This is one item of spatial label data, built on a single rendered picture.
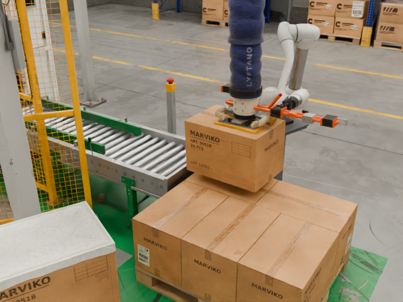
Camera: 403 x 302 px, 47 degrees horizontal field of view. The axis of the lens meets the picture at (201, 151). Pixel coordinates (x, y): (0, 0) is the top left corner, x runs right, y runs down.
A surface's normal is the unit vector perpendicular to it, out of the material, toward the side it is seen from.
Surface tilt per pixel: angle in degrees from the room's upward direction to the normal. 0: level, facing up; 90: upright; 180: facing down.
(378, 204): 0
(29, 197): 90
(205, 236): 0
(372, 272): 0
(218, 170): 91
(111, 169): 90
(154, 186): 90
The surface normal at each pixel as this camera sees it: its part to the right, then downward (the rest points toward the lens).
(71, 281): 0.52, 0.38
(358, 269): 0.00, -0.90
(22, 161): 0.83, 0.24
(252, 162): -0.60, 0.37
